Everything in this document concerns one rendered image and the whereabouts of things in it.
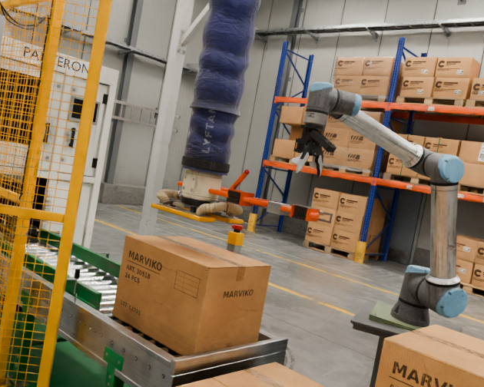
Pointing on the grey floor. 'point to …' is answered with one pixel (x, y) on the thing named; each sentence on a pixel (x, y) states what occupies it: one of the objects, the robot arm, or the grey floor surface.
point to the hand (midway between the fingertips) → (309, 176)
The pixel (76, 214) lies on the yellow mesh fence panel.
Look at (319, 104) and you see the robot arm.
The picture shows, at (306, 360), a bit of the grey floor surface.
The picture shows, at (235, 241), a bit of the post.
